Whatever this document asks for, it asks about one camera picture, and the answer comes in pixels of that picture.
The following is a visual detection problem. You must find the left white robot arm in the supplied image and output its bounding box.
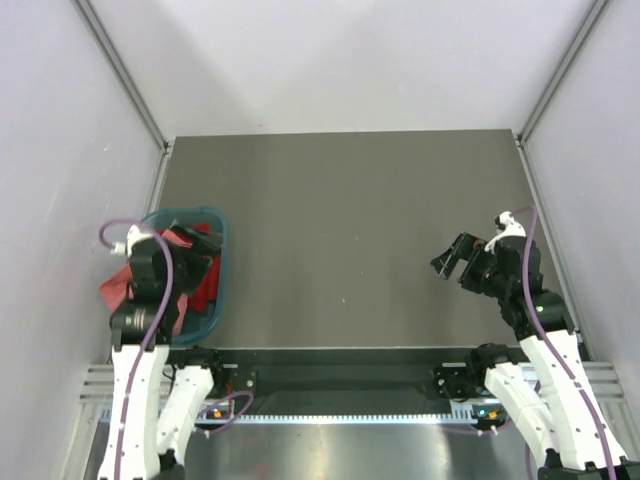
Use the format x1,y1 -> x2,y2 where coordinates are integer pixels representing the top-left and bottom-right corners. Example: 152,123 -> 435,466
97,220 -> 227,479

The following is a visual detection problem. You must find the left aluminium frame post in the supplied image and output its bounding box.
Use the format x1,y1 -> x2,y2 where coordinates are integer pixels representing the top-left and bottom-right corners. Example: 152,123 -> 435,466
69,0 -> 171,151

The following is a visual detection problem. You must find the pink t shirt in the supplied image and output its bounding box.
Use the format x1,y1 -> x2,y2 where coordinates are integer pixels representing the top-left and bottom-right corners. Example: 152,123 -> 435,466
99,230 -> 192,336

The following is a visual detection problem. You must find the right aluminium frame post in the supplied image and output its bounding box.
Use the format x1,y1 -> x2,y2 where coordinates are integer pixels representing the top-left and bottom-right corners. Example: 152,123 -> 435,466
515,0 -> 611,149

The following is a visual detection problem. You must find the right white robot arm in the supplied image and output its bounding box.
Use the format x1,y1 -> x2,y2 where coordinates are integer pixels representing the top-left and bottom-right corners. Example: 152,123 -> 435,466
430,211 -> 639,479

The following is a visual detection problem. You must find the dark red t shirt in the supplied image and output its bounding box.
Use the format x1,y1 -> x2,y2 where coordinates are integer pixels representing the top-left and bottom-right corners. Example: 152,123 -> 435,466
187,223 -> 224,314

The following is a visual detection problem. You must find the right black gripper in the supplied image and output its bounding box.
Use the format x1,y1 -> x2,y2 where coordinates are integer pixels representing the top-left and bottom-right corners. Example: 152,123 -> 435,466
430,230 -> 511,297

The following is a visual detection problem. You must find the teal plastic basket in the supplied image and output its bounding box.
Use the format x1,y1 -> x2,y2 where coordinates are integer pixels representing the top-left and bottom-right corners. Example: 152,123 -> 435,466
142,206 -> 230,346

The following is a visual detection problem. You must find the slotted cable duct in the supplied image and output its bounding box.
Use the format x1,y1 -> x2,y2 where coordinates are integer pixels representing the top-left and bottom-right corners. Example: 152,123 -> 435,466
237,404 -> 508,428

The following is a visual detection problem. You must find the aluminium frame post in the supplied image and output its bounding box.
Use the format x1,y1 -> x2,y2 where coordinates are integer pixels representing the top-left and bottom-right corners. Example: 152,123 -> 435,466
515,0 -> 611,149
69,0 -> 171,151

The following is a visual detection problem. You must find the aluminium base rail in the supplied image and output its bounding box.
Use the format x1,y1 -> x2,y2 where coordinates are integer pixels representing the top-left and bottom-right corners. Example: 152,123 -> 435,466
77,362 -> 629,406

